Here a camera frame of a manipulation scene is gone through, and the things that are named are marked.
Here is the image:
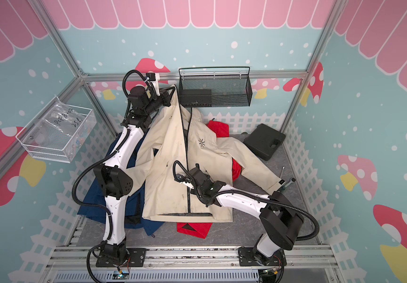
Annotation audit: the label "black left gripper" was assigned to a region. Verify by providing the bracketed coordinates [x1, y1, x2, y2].
[143, 85, 175, 115]

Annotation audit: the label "beige jacket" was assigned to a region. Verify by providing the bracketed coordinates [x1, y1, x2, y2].
[128, 94, 283, 223]

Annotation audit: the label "red jacket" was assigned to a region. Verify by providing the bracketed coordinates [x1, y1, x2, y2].
[176, 120, 243, 239]

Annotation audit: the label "blue jacket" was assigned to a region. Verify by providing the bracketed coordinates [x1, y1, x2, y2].
[77, 132, 165, 237]

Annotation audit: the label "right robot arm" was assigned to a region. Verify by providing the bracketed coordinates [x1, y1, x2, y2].
[172, 160, 320, 267]

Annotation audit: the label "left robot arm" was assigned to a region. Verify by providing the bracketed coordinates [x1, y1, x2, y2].
[71, 70, 175, 269]

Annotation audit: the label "black plastic tool case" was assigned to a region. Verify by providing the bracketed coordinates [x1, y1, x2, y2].
[243, 124, 286, 161]

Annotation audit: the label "clear plastic bag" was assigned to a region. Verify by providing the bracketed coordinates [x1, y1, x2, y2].
[33, 98, 95, 158]

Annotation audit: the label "black wire mesh basket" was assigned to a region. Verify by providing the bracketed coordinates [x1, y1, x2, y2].
[178, 66, 253, 108]

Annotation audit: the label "green handled ratchet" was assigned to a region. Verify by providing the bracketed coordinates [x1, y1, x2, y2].
[280, 178, 296, 192]

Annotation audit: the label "white wire basket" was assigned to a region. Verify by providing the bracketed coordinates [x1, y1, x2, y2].
[15, 96, 97, 164]

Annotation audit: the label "aluminium frame post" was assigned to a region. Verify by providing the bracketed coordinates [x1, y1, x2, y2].
[28, 0, 119, 135]

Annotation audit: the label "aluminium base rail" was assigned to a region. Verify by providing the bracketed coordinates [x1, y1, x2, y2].
[44, 245, 342, 283]

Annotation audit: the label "horizontal aluminium frame bar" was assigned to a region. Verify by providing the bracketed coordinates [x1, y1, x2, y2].
[83, 70, 308, 83]

